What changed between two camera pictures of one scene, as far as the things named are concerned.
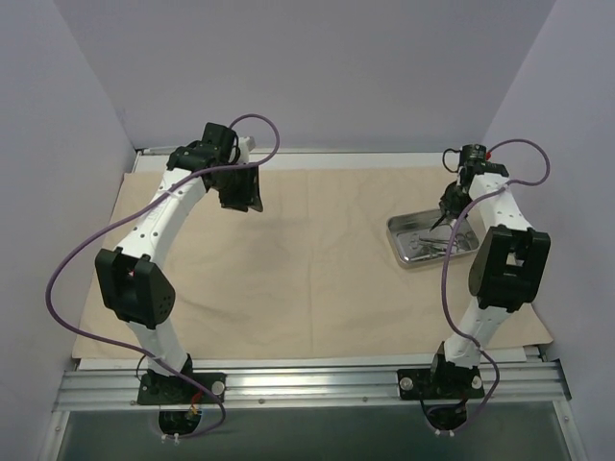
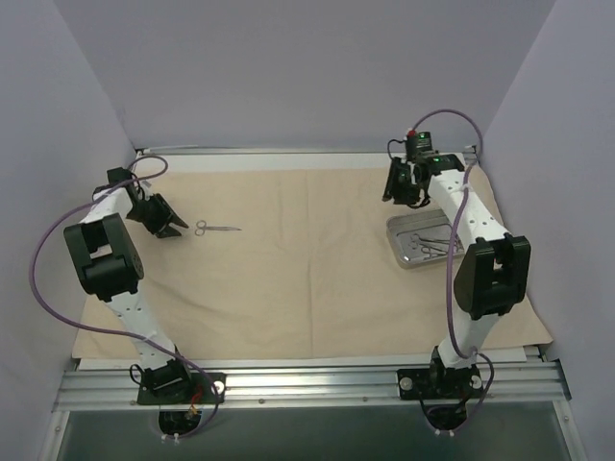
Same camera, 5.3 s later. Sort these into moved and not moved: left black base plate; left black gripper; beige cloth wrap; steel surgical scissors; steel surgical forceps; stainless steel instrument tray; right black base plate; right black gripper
Moved: steel surgical scissors; steel surgical forceps; right black gripper; left black gripper
Not moved: right black base plate; stainless steel instrument tray; beige cloth wrap; left black base plate
